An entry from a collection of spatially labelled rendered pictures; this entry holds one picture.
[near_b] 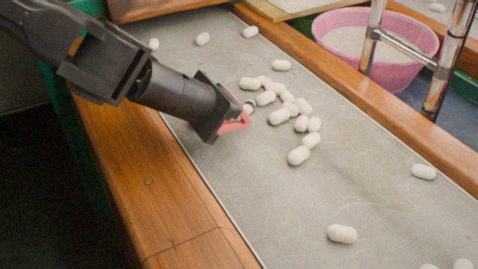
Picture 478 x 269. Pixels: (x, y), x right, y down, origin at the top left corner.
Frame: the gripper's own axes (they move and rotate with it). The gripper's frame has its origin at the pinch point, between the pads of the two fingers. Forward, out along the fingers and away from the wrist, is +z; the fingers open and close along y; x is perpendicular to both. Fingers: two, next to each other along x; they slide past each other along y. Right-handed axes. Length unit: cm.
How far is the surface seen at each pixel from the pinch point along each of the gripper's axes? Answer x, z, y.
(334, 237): 1.2, -0.6, -23.1
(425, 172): -10.1, 12.9, -21.1
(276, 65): -8.6, 11.3, 12.9
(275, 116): -3.0, 3.8, -1.0
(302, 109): -6.0, 8.0, -1.0
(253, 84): -4.1, 5.5, 9.0
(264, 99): -3.5, 4.8, 4.2
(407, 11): -35, 42, 18
